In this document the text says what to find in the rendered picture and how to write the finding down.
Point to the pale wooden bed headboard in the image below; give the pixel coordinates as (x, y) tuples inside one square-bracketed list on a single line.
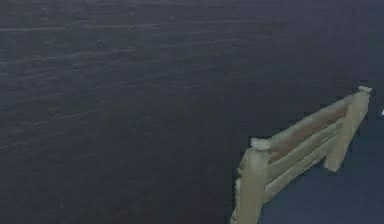
[(300, 146)]

